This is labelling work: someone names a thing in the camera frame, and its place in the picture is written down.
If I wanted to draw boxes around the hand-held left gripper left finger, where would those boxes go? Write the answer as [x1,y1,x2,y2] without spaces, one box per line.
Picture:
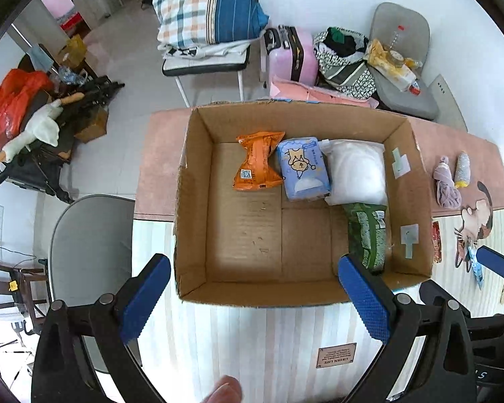
[31,253,171,403]

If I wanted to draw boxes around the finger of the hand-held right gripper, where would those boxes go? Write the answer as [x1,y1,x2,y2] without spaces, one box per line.
[419,279,504,337]
[476,245,504,308]

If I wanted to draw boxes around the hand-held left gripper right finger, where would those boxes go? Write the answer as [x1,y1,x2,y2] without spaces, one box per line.
[337,254,479,403]

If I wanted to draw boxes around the person's left hand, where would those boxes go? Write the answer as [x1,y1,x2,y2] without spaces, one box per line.
[202,375,243,403]

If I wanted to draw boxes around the blue small packet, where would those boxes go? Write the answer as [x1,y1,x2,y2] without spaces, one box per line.
[466,245,485,289]

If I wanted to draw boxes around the red small packet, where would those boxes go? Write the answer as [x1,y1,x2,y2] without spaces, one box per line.
[431,221,443,263]

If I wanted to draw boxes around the green snack packet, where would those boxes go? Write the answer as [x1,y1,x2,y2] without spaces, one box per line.
[343,202,389,273]

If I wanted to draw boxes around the grey round chair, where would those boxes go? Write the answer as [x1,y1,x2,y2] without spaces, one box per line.
[48,194,143,374]

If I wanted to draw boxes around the pink rolled socks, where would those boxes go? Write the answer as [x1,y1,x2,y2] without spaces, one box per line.
[433,155,463,209]

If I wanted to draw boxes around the yellow white small toy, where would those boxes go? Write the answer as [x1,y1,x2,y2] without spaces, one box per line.
[454,151,471,189]

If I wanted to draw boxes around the white plastic bag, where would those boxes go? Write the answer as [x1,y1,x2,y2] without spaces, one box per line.
[324,138,389,207]

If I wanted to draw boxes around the dark wooden chair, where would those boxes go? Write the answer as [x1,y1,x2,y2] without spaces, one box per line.
[0,258,51,337]

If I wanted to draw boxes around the blue tissue packet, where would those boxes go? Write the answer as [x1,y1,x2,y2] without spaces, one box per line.
[276,136,332,201]

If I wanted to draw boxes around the orange snack packet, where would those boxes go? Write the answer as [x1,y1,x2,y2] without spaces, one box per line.
[232,131,286,191]

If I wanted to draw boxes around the small brown cardboard box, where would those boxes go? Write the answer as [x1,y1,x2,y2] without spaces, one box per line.
[74,107,110,143]

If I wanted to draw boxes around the clear plastic bottle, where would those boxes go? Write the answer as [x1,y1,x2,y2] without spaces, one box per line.
[388,61,421,95]

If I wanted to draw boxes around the white goose plush toy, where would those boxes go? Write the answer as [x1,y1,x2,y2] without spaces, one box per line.
[0,92,85,164]

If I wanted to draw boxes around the black tripod bundle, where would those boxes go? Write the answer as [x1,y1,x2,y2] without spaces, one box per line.
[0,75,124,204]

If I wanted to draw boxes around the grey cushioned chair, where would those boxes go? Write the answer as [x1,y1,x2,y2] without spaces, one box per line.
[369,2,440,120]

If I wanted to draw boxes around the yellow plastic bag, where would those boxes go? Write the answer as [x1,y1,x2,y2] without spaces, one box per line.
[365,39,416,87]

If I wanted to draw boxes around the patterned black and white bag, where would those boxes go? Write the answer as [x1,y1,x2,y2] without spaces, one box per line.
[313,27,379,100]

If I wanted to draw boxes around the orange plastic bag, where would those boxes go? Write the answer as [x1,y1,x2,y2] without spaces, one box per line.
[0,68,53,150]

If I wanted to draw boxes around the white metal chair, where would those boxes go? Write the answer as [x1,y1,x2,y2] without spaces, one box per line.
[162,42,251,107]

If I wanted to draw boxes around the pink suitcase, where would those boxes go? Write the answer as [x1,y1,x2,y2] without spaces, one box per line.
[264,25,318,89]

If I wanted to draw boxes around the yellow paper bag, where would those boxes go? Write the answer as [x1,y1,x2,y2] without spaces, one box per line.
[58,34,88,70]

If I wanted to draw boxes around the plaid and blue folded bedding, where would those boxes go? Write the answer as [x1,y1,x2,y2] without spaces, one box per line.
[152,0,270,59]

